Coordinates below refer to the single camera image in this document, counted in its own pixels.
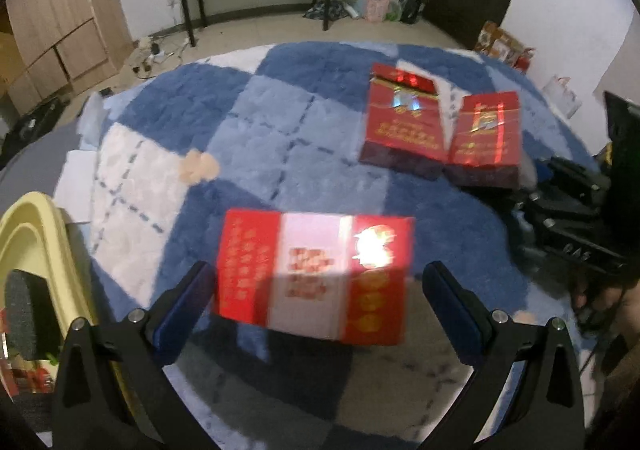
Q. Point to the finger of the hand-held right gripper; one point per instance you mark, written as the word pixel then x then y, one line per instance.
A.
pixel 570 174
pixel 555 210

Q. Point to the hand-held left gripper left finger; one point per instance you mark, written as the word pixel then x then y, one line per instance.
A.
pixel 185 310

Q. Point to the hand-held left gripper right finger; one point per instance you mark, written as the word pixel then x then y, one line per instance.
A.
pixel 450 310

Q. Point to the red gold-striped cigarette carton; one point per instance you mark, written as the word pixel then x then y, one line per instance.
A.
pixel 482 139

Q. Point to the red white cigarette carton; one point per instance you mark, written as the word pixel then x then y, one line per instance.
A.
pixel 310 275

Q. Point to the yellow collapsible basin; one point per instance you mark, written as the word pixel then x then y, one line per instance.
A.
pixel 45 240

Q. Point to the black foam roll white band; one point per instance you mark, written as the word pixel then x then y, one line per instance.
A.
pixel 27 315

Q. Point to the red hologram cigarette carton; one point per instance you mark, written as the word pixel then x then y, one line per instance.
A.
pixel 400 129

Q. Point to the person's right forearm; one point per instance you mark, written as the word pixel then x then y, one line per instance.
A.
pixel 622 370

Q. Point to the person's right hand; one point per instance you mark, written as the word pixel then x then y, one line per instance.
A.
pixel 600 302

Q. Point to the dark flat object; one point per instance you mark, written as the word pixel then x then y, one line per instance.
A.
pixel 622 124

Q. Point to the translucent white bag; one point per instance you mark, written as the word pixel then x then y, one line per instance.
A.
pixel 562 94

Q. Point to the printed cardboard box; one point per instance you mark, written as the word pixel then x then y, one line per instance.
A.
pixel 495 39

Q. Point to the white paper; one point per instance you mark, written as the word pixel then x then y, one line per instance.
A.
pixel 92 117
pixel 75 185

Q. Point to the blue white checkered rug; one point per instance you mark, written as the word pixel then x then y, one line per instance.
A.
pixel 250 154

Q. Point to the black bag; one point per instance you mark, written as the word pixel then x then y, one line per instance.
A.
pixel 414 4

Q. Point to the small black flat item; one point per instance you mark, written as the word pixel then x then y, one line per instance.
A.
pixel 105 92

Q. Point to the green bag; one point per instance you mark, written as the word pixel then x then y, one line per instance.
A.
pixel 394 12

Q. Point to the black case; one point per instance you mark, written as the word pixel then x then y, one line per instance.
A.
pixel 35 122

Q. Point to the pink bag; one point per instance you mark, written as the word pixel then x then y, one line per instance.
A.
pixel 377 4

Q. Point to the dark checkered clothes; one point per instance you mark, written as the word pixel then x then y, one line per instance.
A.
pixel 327 9

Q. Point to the wooden wardrobe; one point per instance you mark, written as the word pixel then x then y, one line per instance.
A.
pixel 55 19

